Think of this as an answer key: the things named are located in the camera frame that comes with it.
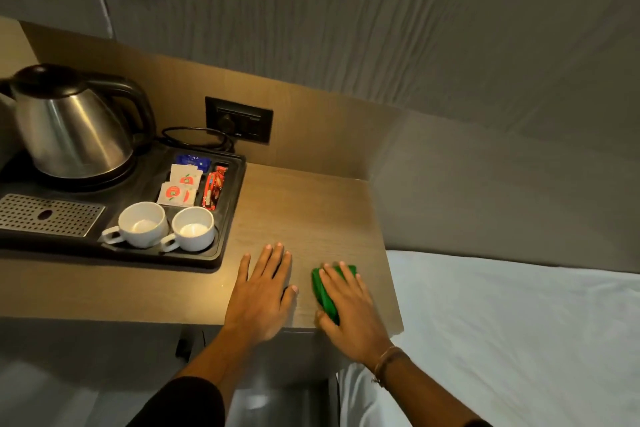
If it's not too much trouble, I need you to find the black kettle base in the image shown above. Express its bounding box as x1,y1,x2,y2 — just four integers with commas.
0,150,139,192

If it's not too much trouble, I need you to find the black wall socket plate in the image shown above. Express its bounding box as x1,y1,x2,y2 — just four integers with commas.
204,96,275,145

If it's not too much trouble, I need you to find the person's right hand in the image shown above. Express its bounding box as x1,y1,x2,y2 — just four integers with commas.
315,262,396,368

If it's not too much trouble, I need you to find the person's left forearm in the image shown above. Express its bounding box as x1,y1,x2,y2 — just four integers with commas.
176,331,266,415

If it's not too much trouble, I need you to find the black power cable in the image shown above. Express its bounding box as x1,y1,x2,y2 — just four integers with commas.
160,126,237,153

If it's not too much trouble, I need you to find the black sleeve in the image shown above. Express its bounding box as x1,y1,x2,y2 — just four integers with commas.
126,376,226,427

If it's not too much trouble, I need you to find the perforated metal drip grate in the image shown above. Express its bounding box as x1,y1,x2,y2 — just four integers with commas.
0,193,107,239

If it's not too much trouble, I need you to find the brown wrist bracelet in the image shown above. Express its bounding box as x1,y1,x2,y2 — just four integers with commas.
371,346,412,388

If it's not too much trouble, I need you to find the wooden desk back panel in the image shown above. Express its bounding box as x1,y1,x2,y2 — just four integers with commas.
19,20,402,181

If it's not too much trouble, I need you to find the white ceramic cup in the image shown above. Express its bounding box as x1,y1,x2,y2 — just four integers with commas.
159,206,217,253
101,201,170,249

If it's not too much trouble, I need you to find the person's left hand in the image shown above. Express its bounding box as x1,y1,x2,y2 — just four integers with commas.
223,242,299,344

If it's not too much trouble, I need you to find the black plastic tray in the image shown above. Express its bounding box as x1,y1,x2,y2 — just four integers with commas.
0,138,247,271

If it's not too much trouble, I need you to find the green cleaning sponge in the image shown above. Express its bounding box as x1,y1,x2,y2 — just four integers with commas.
311,264,358,326

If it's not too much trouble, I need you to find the white tea bag sachet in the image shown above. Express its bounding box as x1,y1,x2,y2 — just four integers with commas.
168,163,204,188
156,181,199,207

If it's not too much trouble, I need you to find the steel electric kettle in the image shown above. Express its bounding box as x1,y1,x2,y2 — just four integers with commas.
0,63,157,180

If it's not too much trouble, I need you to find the blue sachet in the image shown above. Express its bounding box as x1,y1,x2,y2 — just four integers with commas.
174,153,210,172

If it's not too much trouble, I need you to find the red coffee stick sachet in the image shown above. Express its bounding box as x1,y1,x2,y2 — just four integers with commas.
201,165,229,211

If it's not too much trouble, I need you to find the person's right forearm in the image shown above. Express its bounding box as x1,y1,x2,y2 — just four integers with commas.
376,353,497,427

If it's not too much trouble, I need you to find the white bed sheet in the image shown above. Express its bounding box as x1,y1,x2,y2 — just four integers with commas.
337,250,640,427

